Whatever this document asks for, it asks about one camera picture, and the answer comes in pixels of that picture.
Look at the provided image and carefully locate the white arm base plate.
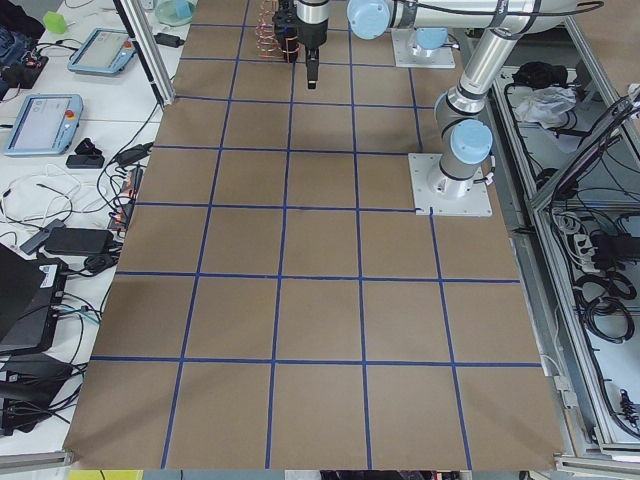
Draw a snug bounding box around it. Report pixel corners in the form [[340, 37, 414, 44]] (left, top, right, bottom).
[[391, 31, 455, 69], [408, 153, 493, 217]]

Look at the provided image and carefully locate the blue teach pendant far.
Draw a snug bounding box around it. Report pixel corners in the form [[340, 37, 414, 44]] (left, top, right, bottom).
[[67, 28, 135, 76]]

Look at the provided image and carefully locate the green cube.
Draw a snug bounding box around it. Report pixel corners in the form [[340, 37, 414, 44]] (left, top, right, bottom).
[[42, 11, 68, 34]]

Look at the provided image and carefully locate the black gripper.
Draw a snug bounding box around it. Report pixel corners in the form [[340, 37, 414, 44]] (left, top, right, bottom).
[[296, 4, 329, 90]]

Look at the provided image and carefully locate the blue teach pendant near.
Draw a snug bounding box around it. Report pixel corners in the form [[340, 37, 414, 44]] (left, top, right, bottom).
[[4, 94, 84, 157]]

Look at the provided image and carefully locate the green glass bowl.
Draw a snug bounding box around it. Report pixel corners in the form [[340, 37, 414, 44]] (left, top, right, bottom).
[[154, 0, 196, 27]]

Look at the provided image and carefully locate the black laptop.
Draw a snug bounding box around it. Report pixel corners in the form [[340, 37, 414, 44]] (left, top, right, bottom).
[[1, 245, 67, 356]]

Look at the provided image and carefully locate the crumpled white cloth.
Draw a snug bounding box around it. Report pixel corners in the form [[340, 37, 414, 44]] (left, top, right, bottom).
[[514, 86, 577, 129]]

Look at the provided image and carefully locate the copper wire wine basket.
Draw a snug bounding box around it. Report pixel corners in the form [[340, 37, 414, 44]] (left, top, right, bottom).
[[255, 1, 298, 60]]

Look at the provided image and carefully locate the black power adapter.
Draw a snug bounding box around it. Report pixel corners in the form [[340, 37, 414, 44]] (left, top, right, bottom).
[[154, 32, 185, 48]]

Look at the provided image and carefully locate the aluminium frame post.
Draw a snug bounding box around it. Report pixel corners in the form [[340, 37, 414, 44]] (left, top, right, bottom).
[[113, 0, 175, 107]]

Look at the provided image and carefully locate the blue teach pendant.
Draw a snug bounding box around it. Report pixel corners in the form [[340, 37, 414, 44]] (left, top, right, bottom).
[[67, 28, 135, 76], [4, 94, 84, 157]]

